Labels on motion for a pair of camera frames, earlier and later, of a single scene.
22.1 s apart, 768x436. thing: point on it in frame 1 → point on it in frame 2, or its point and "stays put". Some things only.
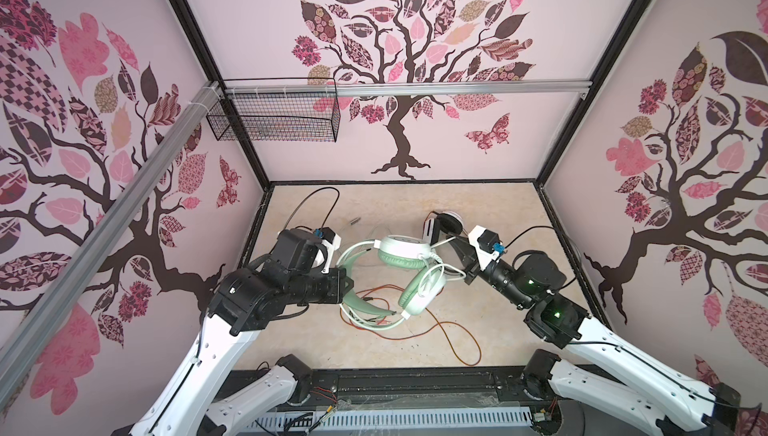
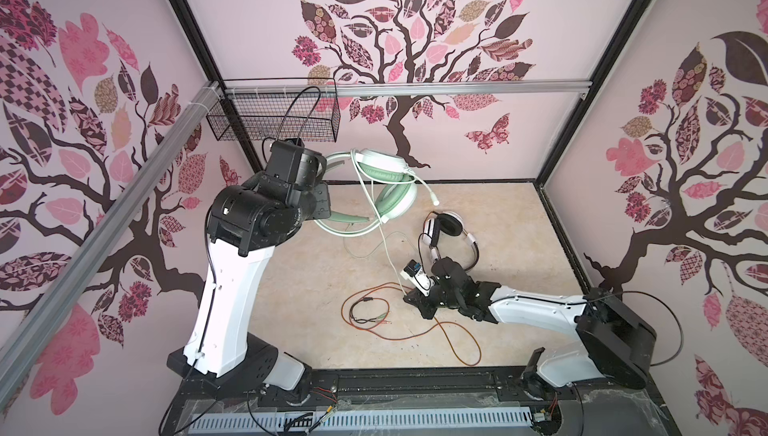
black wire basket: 278,109 stays put
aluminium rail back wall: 410,88 stays put
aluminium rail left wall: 196,109 stays put
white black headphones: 447,222 stays put
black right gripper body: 473,271 → 437,299
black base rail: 403,388 stays put
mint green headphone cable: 394,325 → 381,223
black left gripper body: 318,287 → 314,203
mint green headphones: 420,286 → 397,200
